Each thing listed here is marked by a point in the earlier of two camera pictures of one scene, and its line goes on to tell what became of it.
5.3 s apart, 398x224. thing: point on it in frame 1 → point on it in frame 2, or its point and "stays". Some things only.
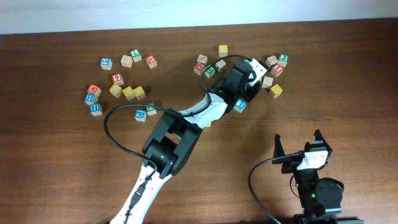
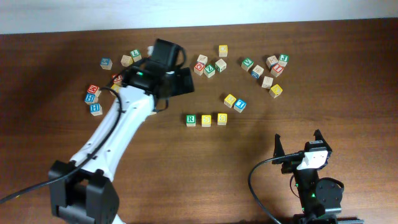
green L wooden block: [136, 55] stays
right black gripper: [289, 166] stays
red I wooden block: [277, 70] stays
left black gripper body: [249, 93] → [183, 84]
